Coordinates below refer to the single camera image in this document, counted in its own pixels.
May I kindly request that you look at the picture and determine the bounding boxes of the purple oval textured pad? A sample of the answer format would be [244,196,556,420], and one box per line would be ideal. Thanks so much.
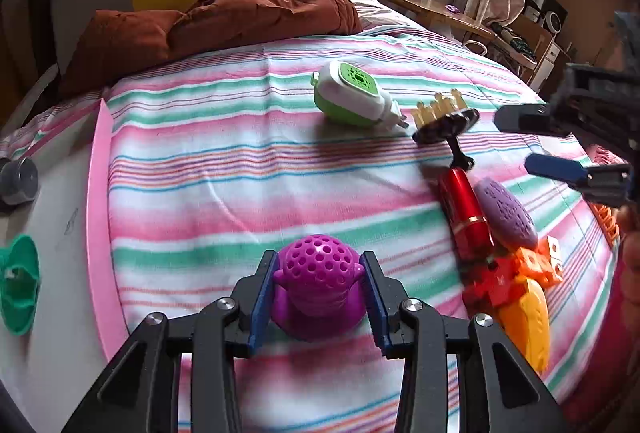
[472,178,539,249]

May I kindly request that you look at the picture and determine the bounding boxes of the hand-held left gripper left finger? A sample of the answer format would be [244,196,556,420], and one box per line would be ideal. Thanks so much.
[60,250,281,433]

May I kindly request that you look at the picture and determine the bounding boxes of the brown quilt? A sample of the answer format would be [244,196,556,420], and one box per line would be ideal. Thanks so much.
[60,0,363,96]

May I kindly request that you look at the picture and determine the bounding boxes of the black chair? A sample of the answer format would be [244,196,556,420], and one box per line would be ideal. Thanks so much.
[29,0,64,81]

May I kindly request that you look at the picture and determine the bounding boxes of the red metallic cylinder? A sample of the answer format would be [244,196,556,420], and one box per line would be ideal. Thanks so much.
[439,167,496,261]

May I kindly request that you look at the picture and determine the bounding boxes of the orange plastic block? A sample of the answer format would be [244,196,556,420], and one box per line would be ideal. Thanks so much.
[517,235,563,289]

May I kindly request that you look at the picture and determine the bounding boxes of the striped bed sheet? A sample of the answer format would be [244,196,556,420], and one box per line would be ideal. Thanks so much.
[0,28,632,433]

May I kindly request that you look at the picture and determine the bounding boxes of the orange lattice plastic piece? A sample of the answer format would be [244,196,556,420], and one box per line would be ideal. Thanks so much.
[594,202,622,245]

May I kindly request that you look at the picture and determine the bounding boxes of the cardboard box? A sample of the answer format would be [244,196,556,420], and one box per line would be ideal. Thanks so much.
[492,16,562,90]

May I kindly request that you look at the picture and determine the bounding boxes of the person's right hand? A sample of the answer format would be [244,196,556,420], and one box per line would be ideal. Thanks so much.
[619,207,640,271]

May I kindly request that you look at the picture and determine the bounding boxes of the red puzzle piece block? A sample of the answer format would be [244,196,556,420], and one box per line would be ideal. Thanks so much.
[462,255,522,319]

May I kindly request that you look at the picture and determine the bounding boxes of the yellow plastic toy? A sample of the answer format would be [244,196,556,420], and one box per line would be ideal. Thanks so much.
[497,278,551,374]

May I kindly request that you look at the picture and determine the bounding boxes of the green and white plug-in device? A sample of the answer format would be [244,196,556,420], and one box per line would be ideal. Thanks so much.
[312,60,411,131]

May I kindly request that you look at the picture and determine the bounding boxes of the purple perforated plastic toy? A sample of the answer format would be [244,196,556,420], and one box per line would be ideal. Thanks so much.
[271,234,368,341]

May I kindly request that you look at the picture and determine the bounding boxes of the wooden bedside table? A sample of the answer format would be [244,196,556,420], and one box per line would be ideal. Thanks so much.
[360,0,496,45]

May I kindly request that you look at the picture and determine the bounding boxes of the grey jar with black lid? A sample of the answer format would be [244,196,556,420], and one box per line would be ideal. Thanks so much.
[0,156,40,209]

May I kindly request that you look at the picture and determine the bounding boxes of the brown scalp massager comb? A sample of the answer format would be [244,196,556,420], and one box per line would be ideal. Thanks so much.
[411,89,480,171]

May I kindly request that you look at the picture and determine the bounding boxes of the striped pillow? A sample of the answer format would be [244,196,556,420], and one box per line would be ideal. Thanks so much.
[345,0,417,35]

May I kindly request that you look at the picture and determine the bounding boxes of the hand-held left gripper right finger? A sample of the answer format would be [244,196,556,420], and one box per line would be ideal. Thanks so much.
[360,250,571,433]

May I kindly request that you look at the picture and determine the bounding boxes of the black speaker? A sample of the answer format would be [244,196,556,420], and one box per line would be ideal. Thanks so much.
[525,0,569,35]

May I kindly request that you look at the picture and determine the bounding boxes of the pink-edged white tray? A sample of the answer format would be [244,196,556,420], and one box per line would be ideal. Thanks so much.
[0,98,132,414]

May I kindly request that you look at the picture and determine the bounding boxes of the green plastic cup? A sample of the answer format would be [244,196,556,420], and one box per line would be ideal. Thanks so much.
[0,234,41,336]

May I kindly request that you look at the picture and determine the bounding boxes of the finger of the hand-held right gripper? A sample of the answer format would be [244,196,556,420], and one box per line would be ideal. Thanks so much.
[495,104,571,137]
[525,153,634,209]

